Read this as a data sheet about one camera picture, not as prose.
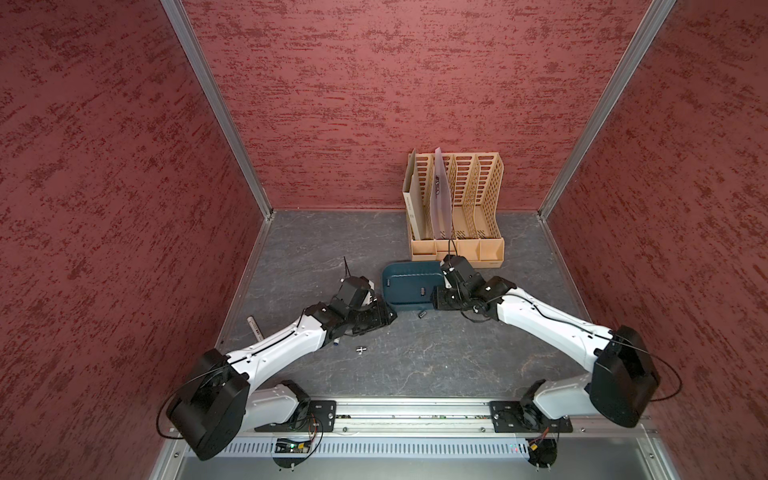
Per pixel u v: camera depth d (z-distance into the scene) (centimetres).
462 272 64
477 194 114
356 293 64
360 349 85
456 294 64
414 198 90
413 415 76
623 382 42
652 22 72
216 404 40
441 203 119
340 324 62
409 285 99
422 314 92
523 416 65
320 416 74
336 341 85
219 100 87
